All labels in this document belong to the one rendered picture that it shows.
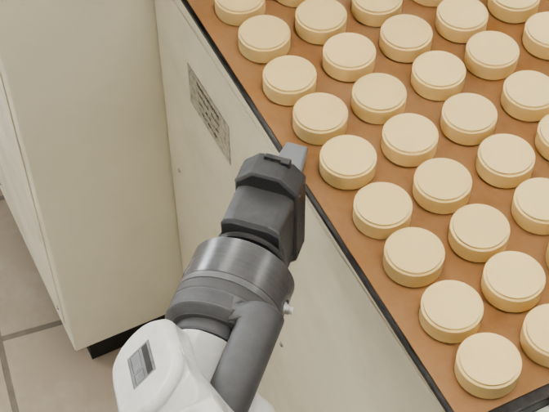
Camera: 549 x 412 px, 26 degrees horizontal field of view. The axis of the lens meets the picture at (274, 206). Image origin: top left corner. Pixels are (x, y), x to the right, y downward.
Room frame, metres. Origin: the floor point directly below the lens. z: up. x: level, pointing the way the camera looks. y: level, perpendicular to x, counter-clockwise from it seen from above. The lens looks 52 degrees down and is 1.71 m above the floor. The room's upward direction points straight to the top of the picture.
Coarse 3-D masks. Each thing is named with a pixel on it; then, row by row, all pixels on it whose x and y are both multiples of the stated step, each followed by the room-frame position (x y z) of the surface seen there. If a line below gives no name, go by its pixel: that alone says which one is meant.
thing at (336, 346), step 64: (192, 64) 0.95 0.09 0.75; (192, 128) 0.97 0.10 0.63; (256, 128) 0.81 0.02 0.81; (192, 192) 0.99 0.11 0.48; (192, 256) 1.01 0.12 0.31; (320, 256) 0.68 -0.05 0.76; (320, 320) 0.67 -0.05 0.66; (384, 320) 0.57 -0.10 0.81; (320, 384) 0.66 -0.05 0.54; (384, 384) 0.56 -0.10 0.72
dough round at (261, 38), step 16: (256, 16) 0.85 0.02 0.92; (272, 16) 0.85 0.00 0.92; (240, 32) 0.83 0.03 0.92; (256, 32) 0.83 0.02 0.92; (272, 32) 0.83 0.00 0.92; (288, 32) 0.83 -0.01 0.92; (240, 48) 0.82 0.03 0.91; (256, 48) 0.81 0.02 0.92; (272, 48) 0.81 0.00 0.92; (288, 48) 0.82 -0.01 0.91
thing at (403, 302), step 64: (192, 0) 0.89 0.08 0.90; (256, 64) 0.80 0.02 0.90; (320, 64) 0.80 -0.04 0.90; (384, 64) 0.80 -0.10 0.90; (512, 128) 0.72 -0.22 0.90; (320, 192) 0.65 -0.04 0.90; (512, 192) 0.65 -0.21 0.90; (448, 256) 0.58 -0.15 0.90; (512, 320) 0.52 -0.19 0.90; (448, 384) 0.46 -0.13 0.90
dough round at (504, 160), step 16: (480, 144) 0.69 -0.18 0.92; (496, 144) 0.69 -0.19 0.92; (512, 144) 0.69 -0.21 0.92; (528, 144) 0.69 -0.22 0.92; (480, 160) 0.67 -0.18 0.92; (496, 160) 0.67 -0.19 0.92; (512, 160) 0.67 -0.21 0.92; (528, 160) 0.67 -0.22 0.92; (480, 176) 0.66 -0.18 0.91; (496, 176) 0.65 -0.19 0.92; (512, 176) 0.65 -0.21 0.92; (528, 176) 0.66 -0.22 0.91
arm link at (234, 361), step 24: (192, 288) 0.52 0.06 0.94; (216, 288) 0.52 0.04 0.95; (240, 288) 0.52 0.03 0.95; (168, 312) 0.51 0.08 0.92; (192, 312) 0.50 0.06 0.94; (216, 312) 0.50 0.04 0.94; (240, 312) 0.49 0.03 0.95; (264, 312) 0.49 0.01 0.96; (192, 336) 0.47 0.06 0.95; (216, 336) 0.48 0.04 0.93; (240, 336) 0.47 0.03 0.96; (264, 336) 0.47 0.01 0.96; (216, 360) 0.46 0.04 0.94; (240, 360) 0.44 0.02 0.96; (264, 360) 0.45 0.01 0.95; (216, 384) 0.43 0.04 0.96; (240, 384) 0.43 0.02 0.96; (240, 408) 0.41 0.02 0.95; (264, 408) 0.44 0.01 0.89
